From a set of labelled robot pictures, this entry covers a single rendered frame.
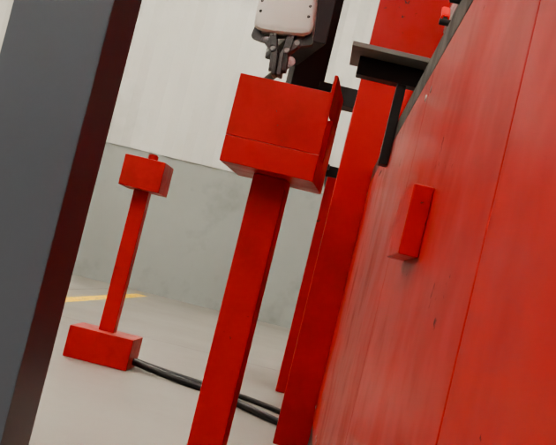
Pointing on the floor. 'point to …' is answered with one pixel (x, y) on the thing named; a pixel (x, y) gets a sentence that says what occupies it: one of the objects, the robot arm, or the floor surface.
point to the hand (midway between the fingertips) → (278, 65)
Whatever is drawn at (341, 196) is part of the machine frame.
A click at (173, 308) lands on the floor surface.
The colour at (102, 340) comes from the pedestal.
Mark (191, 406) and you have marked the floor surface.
